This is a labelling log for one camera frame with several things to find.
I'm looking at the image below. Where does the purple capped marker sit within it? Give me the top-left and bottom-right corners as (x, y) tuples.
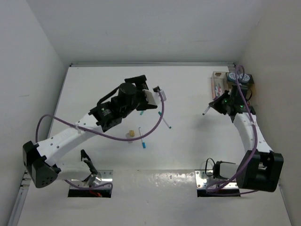
(202, 105), (211, 115)

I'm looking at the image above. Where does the blue white tape roll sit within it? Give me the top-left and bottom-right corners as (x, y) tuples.
(227, 72), (239, 83)

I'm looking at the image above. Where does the blue capped marker diagonal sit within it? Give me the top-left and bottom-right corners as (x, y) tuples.
(138, 127), (146, 149)

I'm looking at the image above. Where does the pink highlighter pen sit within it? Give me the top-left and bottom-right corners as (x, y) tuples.
(217, 87), (223, 96)

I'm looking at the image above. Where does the orange highlighter pen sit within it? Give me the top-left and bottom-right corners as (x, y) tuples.
(212, 86), (218, 99)

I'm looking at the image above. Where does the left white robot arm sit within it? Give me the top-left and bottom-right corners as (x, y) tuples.
(23, 75), (166, 190)

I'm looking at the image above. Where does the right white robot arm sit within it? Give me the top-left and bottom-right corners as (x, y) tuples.
(209, 85), (284, 192)

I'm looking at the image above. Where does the clear acrylic organizer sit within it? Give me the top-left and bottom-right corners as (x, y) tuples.
(210, 71), (257, 104)

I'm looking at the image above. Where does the yellow eraser block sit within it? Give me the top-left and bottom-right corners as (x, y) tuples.
(129, 130), (135, 137)

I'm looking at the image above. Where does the beige eraser stick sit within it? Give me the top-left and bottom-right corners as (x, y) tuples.
(126, 133), (133, 143)

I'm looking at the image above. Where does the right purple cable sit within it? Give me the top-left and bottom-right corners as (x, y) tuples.
(206, 65), (259, 195)

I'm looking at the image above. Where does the purple cable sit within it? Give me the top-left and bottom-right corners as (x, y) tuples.
(206, 65), (259, 195)
(36, 90), (165, 190)

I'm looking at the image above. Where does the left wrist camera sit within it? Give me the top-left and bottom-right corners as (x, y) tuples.
(143, 86), (166, 106)

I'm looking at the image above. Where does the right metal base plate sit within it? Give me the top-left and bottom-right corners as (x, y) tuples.
(195, 169), (238, 191)

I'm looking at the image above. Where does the metal base plate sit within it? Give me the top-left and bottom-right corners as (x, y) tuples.
(70, 170), (113, 190)
(195, 169), (238, 191)

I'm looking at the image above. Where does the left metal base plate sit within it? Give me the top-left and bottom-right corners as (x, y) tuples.
(70, 170), (113, 190)

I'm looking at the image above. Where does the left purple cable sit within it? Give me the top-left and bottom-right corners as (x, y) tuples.
(36, 90), (165, 190)

